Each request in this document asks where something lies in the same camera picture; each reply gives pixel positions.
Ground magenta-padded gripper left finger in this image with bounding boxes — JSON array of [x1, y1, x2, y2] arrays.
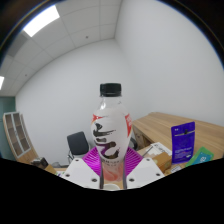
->
[[61, 146, 102, 190]]

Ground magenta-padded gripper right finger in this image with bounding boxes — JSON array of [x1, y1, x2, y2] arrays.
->
[[121, 147, 166, 190]]

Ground clear black-capped drink bottle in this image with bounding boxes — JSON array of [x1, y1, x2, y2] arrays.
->
[[89, 82, 134, 183]]

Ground small orange cardboard box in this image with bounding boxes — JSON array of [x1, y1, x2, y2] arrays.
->
[[151, 151, 173, 174]]

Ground black office chair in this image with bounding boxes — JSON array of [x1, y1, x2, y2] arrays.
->
[[66, 131, 91, 165]]

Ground small white card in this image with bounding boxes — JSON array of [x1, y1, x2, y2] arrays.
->
[[169, 164, 183, 175]]

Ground small dark desk item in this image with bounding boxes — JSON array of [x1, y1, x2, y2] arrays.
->
[[29, 156, 57, 175]]

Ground purple foil pouch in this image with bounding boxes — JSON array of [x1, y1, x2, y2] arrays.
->
[[170, 121, 196, 165]]

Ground teal foil packet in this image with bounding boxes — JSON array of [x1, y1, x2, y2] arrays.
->
[[190, 151, 213, 167]]

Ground green foil packet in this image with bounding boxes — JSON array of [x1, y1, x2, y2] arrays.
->
[[184, 146, 215, 168]]

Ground white wooden shelf unit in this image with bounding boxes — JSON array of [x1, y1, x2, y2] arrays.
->
[[2, 111, 35, 160]]

